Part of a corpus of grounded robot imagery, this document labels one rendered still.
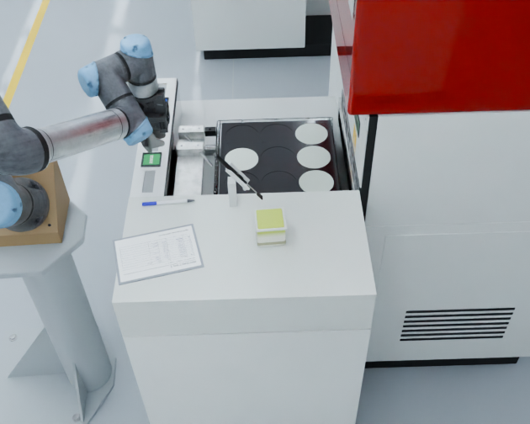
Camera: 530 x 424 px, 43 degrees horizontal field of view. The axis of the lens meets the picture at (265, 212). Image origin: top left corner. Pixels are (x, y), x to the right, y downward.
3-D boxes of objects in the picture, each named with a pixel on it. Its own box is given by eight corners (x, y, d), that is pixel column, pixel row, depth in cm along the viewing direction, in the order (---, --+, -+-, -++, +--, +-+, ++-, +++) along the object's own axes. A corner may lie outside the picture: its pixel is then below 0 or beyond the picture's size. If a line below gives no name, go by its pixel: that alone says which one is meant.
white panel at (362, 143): (336, 62, 249) (343, -41, 220) (363, 226, 193) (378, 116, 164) (328, 62, 249) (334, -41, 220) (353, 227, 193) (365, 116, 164)
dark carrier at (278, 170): (330, 121, 215) (330, 119, 214) (340, 198, 191) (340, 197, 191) (221, 124, 215) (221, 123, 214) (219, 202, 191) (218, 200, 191)
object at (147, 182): (182, 111, 232) (177, 76, 221) (170, 231, 194) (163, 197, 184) (154, 112, 232) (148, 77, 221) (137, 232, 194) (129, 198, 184)
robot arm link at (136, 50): (109, 39, 165) (140, 27, 169) (118, 76, 173) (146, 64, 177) (126, 53, 161) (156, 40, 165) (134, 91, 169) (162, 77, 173)
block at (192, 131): (204, 131, 215) (204, 124, 212) (204, 138, 212) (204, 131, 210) (179, 132, 215) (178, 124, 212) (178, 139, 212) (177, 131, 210)
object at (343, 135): (341, 119, 222) (343, 96, 215) (357, 218, 192) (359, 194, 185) (336, 119, 222) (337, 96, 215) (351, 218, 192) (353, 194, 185)
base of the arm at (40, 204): (-3, 233, 188) (-18, 235, 178) (-8, 179, 188) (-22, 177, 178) (51, 230, 188) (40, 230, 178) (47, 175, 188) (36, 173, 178)
